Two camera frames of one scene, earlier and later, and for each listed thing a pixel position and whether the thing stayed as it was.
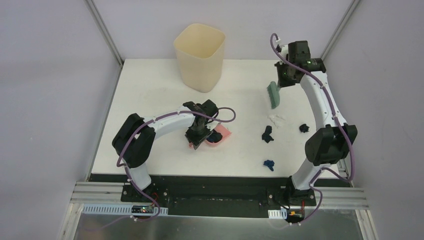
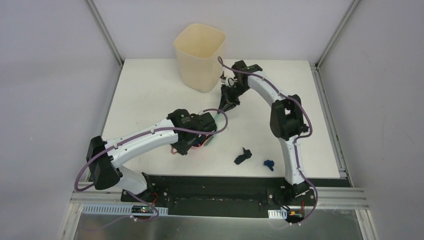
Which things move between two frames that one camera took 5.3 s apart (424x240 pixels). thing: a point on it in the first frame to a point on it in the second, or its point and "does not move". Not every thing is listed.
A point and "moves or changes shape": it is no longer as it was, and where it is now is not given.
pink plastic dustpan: [224, 132] to [173, 151]
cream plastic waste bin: [200, 50] does not move
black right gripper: [282, 82] to [228, 101]
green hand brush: [273, 93] moves or changes shape
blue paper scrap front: [269, 164] does not move
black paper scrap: [266, 136] to [240, 158]
